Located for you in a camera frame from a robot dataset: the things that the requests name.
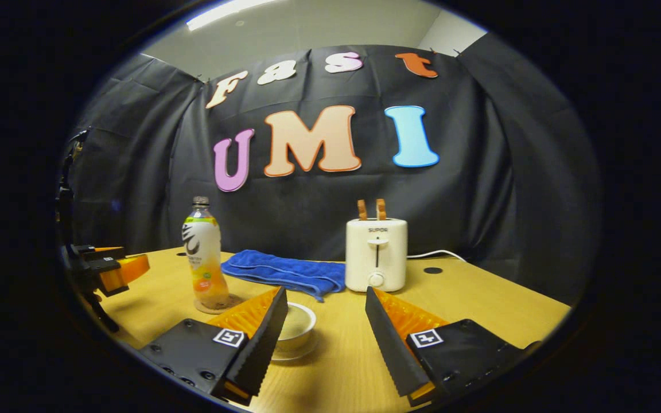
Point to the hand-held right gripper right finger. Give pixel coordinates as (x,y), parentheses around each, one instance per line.
(393,344)

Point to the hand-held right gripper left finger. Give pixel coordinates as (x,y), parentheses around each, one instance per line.
(261,344)

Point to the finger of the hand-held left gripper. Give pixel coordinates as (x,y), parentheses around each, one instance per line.
(101,249)
(127,272)

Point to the beige ceramic teacup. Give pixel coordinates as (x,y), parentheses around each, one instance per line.
(302,339)

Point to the round brown coaster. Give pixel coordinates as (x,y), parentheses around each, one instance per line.
(233,303)

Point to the clear plastic water bottle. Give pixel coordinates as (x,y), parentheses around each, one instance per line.
(205,258)

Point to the beige ceramic saucer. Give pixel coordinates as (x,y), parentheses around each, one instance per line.
(296,355)

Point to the blue folded towel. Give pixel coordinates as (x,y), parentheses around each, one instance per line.
(284,272)

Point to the cream white toaster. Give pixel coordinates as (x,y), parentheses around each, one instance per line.
(376,255)

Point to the black backdrop cloth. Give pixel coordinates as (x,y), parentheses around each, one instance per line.
(491,172)

